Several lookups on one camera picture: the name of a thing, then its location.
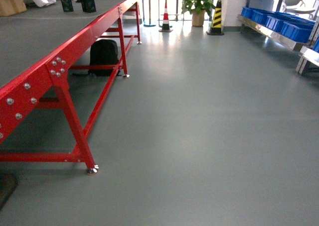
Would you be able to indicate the blue bins on far shelf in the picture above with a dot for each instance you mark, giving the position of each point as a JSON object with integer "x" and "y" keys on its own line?
{"x": 290, "y": 31}

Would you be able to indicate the stainless steel shelf rack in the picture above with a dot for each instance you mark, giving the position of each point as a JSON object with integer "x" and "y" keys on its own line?
{"x": 309, "y": 56}

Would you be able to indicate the black backpack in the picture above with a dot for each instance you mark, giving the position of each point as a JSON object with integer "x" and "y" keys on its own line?
{"x": 102, "y": 52}

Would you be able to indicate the red white traffic cone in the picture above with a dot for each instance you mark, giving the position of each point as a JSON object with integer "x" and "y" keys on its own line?
{"x": 165, "y": 22}

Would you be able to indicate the yellow black traffic cone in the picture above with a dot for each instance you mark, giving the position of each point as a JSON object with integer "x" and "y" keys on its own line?
{"x": 216, "y": 25}

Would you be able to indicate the potted green plant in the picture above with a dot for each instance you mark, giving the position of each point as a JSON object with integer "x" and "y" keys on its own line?
{"x": 198, "y": 9}

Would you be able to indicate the black crate right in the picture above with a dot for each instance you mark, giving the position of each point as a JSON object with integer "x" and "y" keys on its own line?
{"x": 88, "y": 6}

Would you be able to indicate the black crate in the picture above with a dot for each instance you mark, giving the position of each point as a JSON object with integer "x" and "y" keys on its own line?
{"x": 88, "y": 6}
{"x": 67, "y": 5}

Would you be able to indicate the black crate left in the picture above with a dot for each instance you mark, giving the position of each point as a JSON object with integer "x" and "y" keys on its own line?
{"x": 67, "y": 5}

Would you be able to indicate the large cardboard box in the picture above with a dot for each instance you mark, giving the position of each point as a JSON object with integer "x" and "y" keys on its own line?
{"x": 11, "y": 7}

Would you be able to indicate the red steel table frame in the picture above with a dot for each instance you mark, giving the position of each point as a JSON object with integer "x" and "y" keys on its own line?
{"x": 37, "y": 50}

